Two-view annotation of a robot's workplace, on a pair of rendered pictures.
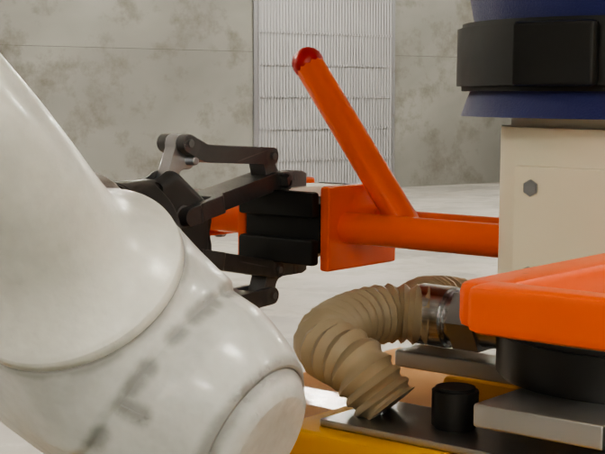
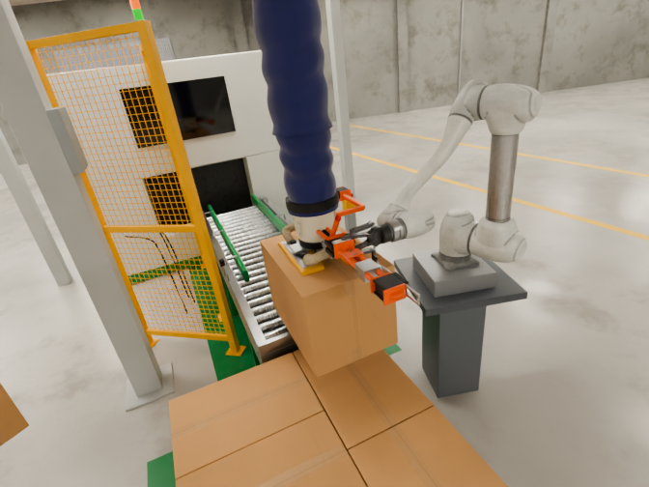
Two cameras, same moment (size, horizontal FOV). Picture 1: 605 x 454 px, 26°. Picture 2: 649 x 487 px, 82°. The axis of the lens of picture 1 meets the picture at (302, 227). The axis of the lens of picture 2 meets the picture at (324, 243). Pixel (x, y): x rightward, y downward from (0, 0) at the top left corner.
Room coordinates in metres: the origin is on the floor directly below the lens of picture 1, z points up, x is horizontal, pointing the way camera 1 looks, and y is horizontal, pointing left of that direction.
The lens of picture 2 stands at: (2.07, 0.60, 1.84)
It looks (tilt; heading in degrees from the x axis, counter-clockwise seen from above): 26 degrees down; 211
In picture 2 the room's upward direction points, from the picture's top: 7 degrees counter-clockwise
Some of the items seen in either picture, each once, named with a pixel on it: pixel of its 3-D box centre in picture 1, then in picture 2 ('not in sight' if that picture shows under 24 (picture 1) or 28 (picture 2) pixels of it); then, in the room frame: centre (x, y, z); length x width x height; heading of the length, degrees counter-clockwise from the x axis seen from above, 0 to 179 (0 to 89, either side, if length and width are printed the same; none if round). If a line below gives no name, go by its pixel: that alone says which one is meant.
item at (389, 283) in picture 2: not in sight; (387, 288); (1.18, 0.26, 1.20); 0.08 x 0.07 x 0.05; 51
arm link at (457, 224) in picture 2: not in sight; (458, 231); (0.31, 0.31, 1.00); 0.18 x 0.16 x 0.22; 70
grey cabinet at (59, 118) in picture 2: not in sight; (69, 140); (1.02, -1.43, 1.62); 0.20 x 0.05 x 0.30; 53
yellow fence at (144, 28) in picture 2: not in sight; (147, 219); (0.71, -1.52, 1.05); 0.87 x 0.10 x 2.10; 105
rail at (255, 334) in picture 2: not in sight; (223, 266); (0.30, -1.41, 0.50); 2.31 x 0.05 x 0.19; 53
